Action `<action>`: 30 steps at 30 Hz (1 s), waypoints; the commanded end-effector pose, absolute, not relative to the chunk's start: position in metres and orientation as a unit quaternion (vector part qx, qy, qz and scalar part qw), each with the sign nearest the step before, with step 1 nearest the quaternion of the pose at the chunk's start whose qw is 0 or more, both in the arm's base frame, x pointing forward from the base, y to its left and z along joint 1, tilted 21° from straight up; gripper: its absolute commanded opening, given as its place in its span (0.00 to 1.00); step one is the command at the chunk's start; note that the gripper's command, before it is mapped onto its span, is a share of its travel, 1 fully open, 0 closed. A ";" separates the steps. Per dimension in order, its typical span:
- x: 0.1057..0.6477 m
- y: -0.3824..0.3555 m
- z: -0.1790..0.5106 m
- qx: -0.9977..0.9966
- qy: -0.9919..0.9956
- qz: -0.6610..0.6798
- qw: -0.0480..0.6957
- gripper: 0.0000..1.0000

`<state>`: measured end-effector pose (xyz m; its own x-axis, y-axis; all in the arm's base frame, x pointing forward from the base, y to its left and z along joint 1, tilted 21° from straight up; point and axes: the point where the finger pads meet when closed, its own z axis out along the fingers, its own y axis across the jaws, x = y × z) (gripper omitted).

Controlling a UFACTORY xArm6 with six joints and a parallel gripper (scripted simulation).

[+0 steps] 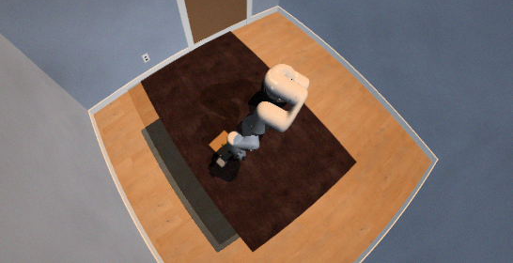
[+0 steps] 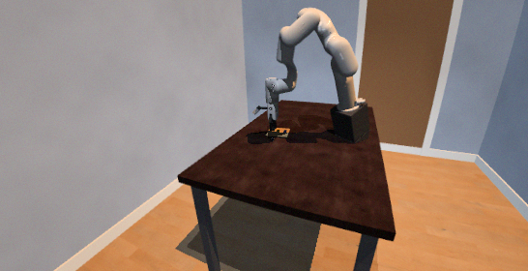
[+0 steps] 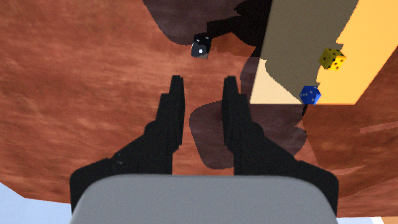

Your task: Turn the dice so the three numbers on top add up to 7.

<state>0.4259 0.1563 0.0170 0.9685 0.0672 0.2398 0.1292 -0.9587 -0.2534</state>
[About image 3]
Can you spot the blue die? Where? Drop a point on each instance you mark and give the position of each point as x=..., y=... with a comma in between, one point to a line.
x=310, y=95

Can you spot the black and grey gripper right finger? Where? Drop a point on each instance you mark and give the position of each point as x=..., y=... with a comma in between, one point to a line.
x=257, y=155

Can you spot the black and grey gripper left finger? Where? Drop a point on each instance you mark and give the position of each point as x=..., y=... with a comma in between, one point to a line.
x=151, y=153

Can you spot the black die with white pips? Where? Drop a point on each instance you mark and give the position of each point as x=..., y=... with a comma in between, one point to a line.
x=201, y=46

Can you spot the yellow die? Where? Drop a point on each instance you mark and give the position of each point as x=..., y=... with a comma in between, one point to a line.
x=332, y=59

